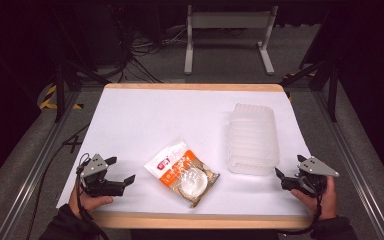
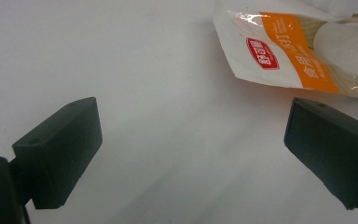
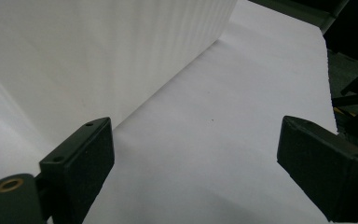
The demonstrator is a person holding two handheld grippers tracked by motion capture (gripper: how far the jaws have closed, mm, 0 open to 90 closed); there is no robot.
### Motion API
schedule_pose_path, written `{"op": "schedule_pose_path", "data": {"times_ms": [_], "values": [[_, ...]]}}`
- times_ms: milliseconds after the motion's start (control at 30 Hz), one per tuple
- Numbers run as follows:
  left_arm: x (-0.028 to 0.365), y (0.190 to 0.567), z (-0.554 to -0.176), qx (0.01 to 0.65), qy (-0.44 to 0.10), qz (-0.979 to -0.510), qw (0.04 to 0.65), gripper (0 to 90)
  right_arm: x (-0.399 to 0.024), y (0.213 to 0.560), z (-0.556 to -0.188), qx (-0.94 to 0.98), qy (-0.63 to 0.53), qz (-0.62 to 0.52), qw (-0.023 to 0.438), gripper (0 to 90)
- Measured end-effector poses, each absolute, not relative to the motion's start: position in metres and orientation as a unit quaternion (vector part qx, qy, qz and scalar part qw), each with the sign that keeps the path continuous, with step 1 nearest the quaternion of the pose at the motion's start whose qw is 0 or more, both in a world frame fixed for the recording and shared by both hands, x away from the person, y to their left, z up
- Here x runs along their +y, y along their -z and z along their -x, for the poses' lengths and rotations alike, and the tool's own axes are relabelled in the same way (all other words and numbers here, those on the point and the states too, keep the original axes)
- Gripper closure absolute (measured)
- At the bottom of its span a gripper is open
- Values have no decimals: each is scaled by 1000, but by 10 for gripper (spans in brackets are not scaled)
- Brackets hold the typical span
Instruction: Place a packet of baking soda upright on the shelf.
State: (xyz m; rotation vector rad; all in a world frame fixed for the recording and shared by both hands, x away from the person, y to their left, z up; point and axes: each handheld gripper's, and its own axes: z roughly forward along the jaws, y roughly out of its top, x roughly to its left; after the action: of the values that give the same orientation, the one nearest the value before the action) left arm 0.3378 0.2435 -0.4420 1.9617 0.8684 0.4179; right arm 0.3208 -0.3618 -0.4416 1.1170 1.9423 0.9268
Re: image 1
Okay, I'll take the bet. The yellow black hazard tape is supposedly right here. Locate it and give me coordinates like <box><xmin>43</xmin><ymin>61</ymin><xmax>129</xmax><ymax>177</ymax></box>
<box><xmin>38</xmin><ymin>84</ymin><xmax>85</xmax><ymax>111</ymax></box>

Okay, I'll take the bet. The clear plastic container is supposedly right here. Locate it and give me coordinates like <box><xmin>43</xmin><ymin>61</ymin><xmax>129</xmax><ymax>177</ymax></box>
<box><xmin>226</xmin><ymin>102</ymin><xmax>281</xmax><ymax>177</ymax></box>

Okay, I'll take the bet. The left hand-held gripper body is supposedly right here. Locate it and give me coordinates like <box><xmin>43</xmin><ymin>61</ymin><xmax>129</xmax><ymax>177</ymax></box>
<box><xmin>78</xmin><ymin>153</ymin><xmax>126</xmax><ymax>198</ymax></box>

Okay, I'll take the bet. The white metal stand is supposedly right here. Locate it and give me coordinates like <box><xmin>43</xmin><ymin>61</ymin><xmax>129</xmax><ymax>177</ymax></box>
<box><xmin>183</xmin><ymin>4</ymin><xmax>280</xmax><ymax>76</ymax></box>

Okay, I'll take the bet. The person's left hand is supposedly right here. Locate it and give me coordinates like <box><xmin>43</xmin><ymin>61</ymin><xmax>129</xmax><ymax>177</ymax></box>
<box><xmin>68</xmin><ymin>185</ymin><xmax>115</xmax><ymax>220</ymax></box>

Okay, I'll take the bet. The orange and white snack packet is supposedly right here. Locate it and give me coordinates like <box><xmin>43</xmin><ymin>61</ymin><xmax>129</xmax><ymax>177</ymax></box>
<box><xmin>143</xmin><ymin>139</ymin><xmax>221</xmax><ymax>209</ymax></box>

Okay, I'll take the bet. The aluminium rail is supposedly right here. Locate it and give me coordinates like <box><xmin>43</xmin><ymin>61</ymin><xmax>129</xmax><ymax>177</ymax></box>
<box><xmin>0</xmin><ymin>89</ymin><xmax>82</xmax><ymax>240</ymax></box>
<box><xmin>313</xmin><ymin>89</ymin><xmax>384</xmax><ymax>240</ymax></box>

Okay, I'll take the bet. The black tripod stand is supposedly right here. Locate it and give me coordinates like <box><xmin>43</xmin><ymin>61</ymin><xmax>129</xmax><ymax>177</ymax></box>
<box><xmin>279</xmin><ymin>6</ymin><xmax>341</xmax><ymax>124</ymax></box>
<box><xmin>48</xmin><ymin>6</ymin><xmax>113</xmax><ymax>124</ymax></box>

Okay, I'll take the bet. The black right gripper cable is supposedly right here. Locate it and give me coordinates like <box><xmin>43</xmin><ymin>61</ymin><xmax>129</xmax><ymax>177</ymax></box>
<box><xmin>277</xmin><ymin>193</ymin><xmax>324</xmax><ymax>236</ymax></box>

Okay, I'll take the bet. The person's right hand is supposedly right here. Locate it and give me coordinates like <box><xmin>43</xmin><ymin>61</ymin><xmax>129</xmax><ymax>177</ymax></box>
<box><xmin>290</xmin><ymin>175</ymin><xmax>338</xmax><ymax>221</ymax></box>

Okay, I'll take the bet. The bundle of floor cables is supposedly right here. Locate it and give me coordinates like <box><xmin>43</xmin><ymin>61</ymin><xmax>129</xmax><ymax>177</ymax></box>
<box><xmin>108</xmin><ymin>3</ymin><xmax>189</xmax><ymax>84</ymax></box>

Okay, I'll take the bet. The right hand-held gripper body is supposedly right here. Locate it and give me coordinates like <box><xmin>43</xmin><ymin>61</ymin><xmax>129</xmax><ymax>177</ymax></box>
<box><xmin>281</xmin><ymin>156</ymin><xmax>341</xmax><ymax>198</ymax></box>

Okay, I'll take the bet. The black floor cable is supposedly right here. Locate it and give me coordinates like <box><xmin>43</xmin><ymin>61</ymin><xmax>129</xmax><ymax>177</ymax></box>
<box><xmin>25</xmin><ymin>123</ymin><xmax>91</xmax><ymax>240</ymax></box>

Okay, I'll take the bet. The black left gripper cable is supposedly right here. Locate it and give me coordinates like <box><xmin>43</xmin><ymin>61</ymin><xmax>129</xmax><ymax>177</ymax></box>
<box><xmin>75</xmin><ymin>152</ymin><xmax>111</xmax><ymax>240</ymax></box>

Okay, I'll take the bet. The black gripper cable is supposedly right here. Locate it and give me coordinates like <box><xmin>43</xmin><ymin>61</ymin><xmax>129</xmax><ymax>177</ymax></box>
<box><xmin>277</xmin><ymin>193</ymin><xmax>324</xmax><ymax>236</ymax></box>
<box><xmin>75</xmin><ymin>152</ymin><xmax>111</xmax><ymax>240</ymax></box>

